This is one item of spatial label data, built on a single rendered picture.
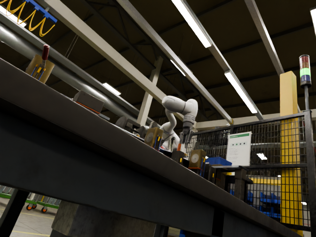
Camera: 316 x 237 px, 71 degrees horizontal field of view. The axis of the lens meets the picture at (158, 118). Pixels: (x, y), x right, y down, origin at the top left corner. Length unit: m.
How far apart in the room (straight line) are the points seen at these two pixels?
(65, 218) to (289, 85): 1.93
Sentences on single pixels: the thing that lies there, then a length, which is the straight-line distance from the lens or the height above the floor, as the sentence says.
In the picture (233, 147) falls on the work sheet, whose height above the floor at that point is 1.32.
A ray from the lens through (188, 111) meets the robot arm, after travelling 1.72.
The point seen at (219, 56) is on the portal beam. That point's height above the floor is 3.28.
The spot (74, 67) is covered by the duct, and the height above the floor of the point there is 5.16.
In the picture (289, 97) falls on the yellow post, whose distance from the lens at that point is 2.11.
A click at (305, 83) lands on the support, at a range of 2.06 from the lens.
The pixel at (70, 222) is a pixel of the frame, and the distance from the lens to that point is 0.68.
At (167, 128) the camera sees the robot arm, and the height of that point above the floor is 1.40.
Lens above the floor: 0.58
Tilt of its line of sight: 24 degrees up
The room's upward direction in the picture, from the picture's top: 14 degrees clockwise
